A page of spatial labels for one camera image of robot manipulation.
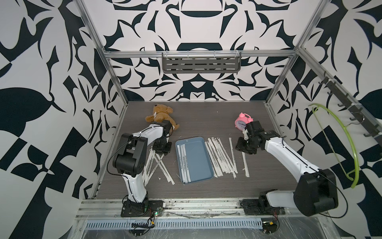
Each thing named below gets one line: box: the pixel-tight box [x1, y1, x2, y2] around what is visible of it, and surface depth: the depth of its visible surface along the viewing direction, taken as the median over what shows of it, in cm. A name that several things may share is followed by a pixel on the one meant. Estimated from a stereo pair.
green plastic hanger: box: [308, 103, 360, 189], surface depth 67 cm
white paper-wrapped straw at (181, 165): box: [177, 144, 186, 184], surface depth 90 cm
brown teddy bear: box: [145, 103, 180, 133], surface depth 106 cm
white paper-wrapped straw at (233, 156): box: [228, 137, 239, 174], surface depth 93 cm
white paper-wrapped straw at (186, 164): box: [182, 143, 191, 183], surface depth 90 cm
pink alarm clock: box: [234, 112, 254, 131], surface depth 101 cm
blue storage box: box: [175, 136, 214, 185], surface depth 93 cm
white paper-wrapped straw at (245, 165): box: [241, 151, 250, 178], surface depth 90 cm
